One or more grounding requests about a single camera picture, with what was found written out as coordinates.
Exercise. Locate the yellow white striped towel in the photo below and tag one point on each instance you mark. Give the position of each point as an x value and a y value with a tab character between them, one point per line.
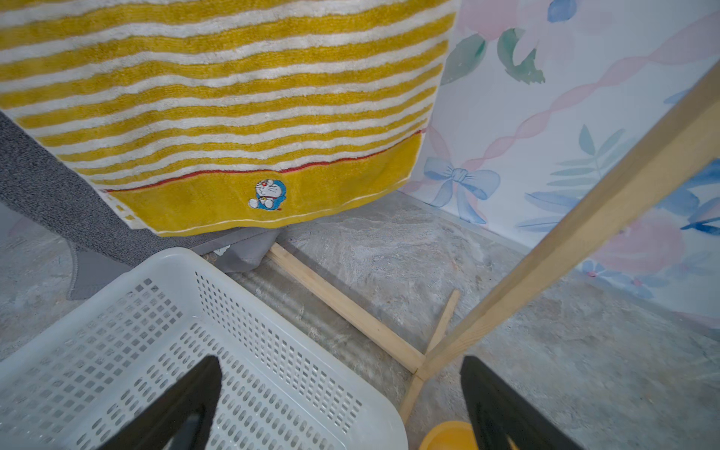
194	117

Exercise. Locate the grey terry towel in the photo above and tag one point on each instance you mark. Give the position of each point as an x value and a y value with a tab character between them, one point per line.
39	187

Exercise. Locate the white perforated plastic basket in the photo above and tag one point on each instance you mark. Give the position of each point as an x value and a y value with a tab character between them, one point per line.
91	373

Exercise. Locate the yellow plastic tray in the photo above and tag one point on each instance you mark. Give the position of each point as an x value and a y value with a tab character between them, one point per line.
454	435

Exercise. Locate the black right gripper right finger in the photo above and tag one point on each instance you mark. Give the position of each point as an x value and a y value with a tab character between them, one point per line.
503	419

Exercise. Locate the wooden clothes rack frame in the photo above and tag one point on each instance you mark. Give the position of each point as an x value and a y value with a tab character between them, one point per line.
684	142

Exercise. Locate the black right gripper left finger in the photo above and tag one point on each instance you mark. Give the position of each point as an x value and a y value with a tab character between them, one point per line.
181	418

